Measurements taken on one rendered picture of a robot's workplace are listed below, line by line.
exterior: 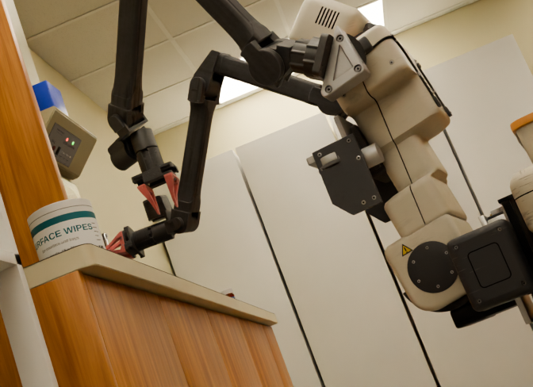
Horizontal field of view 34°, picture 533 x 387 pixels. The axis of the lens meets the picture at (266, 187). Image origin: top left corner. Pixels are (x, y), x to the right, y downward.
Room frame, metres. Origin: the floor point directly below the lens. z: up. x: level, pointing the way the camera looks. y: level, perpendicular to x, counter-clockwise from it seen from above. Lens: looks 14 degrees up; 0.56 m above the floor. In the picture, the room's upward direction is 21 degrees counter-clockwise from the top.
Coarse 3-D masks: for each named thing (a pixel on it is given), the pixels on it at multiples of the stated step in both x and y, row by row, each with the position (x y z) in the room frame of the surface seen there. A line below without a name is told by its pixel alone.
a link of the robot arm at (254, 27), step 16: (208, 0) 1.66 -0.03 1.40; (224, 0) 1.65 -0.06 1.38; (224, 16) 1.67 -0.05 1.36; (240, 16) 1.66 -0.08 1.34; (240, 32) 1.67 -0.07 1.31; (256, 32) 1.67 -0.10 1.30; (272, 32) 1.72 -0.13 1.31; (240, 48) 1.69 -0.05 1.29; (256, 48) 1.65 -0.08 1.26; (256, 64) 1.68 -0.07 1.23; (272, 64) 1.66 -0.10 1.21; (256, 80) 1.70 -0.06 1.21; (272, 80) 1.68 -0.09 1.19
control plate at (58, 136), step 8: (56, 128) 2.18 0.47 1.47; (64, 128) 2.22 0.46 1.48; (48, 136) 2.16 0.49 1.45; (56, 136) 2.20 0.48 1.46; (64, 136) 2.24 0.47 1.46; (72, 136) 2.28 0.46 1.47; (56, 144) 2.22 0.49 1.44; (64, 144) 2.26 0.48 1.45; (64, 152) 2.28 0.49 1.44; (72, 152) 2.33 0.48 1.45; (56, 160) 2.26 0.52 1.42; (64, 160) 2.31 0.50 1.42
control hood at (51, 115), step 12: (48, 108) 2.13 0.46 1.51; (48, 120) 2.12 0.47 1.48; (60, 120) 2.18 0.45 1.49; (72, 120) 2.24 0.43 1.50; (48, 132) 2.15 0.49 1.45; (72, 132) 2.27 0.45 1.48; (84, 132) 2.34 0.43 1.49; (84, 144) 2.38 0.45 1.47; (84, 156) 2.41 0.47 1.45; (60, 168) 2.32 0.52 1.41; (72, 168) 2.38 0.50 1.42
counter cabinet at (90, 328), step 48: (48, 288) 1.42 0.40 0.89; (96, 288) 1.49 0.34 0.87; (0, 336) 1.43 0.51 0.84; (48, 336) 1.43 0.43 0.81; (96, 336) 1.42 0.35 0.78; (144, 336) 1.68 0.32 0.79; (192, 336) 2.07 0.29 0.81; (240, 336) 2.71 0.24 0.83; (0, 384) 1.44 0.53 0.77; (96, 384) 1.42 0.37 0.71; (144, 384) 1.58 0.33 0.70; (192, 384) 1.92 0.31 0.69; (240, 384) 2.45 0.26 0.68; (288, 384) 3.34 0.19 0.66
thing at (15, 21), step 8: (8, 0) 2.40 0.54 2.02; (8, 8) 2.37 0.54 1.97; (16, 16) 2.43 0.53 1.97; (16, 24) 2.40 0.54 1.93; (16, 32) 2.38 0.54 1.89; (24, 40) 2.43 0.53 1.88; (24, 48) 2.40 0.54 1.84; (24, 56) 2.38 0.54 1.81; (32, 64) 2.43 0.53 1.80; (32, 72) 2.40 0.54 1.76; (32, 80) 2.38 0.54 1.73
